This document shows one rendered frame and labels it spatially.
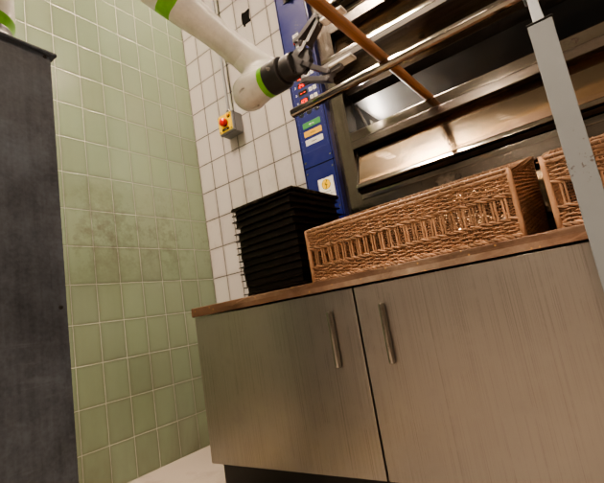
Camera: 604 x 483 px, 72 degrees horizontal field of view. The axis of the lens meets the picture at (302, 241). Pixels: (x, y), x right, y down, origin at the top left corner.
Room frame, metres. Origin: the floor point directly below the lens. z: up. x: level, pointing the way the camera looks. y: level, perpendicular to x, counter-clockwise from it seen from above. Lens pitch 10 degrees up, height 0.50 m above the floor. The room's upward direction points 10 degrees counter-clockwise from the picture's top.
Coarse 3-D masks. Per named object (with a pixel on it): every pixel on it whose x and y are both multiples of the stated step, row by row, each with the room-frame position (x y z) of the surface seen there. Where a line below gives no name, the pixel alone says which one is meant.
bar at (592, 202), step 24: (504, 0) 0.90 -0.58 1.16; (528, 0) 0.84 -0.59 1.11; (456, 24) 0.97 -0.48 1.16; (552, 24) 0.68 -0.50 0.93; (408, 48) 1.04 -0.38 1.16; (552, 48) 0.68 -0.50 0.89; (552, 72) 0.69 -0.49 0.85; (336, 96) 1.20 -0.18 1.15; (552, 96) 0.69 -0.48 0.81; (576, 120) 0.68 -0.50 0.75; (576, 144) 0.69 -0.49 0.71; (576, 168) 0.69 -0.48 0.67; (576, 192) 0.70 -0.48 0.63; (600, 192) 0.68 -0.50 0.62; (600, 216) 0.68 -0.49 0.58; (600, 240) 0.69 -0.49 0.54; (600, 264) 0.70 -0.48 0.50
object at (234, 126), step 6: (234, 114) 1.85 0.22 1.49; (240, 114) 1.89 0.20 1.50; (228, 120) 1.85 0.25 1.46; (234, 120) 1.85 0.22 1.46; (240, 120) 1.88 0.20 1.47; (222, 126) 1.88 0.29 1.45; (228, 126) 1.85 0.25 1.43; (234, 126) 1.84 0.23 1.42; (240, 126) 1.88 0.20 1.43; (222, 132) 1.88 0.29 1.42; (228, 132) 1.87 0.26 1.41; (234, 132) 1.88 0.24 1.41; (240, 132) 1.89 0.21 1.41; (228, 138) 1.93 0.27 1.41
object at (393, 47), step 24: (456, 0) 1.18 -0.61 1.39; (480, 0) 1.19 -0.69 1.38; (408, 24) 1.26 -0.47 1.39; (432, 24) 1.27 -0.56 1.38; (480, 24) 1.28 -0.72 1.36; (360, 48) 1.36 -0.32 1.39; (384, 48) 1.36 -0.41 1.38; (432, 48) 1.38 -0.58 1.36; (360, 72) 1.48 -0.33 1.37; (384, 72) 1.49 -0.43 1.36
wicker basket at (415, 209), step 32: (448, 192) 0.91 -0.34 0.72; (480, 192) 0.88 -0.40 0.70; (512, 192) 0.84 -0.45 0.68; (352, 224) 1.07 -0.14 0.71; (384, 224) 1.02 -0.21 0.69; (416, 224) 1.41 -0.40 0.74; (480, 224) 0.89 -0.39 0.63; (512, 224) 0.85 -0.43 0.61; (544, 224) 1.10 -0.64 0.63; (320, 256) 1.19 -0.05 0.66; (352, 256) 1.08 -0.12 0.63; (384, 256) 1.47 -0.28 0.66; (416, 256) 0.98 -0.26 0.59
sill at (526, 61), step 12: (600, 24) 1.10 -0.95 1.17; (576, 36) 1.13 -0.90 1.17; (588, 36) 1.12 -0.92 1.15; (564, 48) 1.15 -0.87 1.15; (516, 60) 1.23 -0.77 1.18; (528, 60) 1.21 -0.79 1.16; (492, 72) 1.27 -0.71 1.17; (504, 72) 1.25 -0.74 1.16; (516, 72) 1.23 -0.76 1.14; (468, 84) 1.31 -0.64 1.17; (480, 84) 1.29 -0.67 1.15; (444, 96) 1.36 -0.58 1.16; (456, 96) 1.34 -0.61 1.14; (408, 108) 1.44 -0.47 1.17; (420, 108) 1.41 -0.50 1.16; (384, 120) 1.49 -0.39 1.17; (396, 120) 1.47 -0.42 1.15; (360, 132) 1.55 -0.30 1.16; (372, 132) 1.53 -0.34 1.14
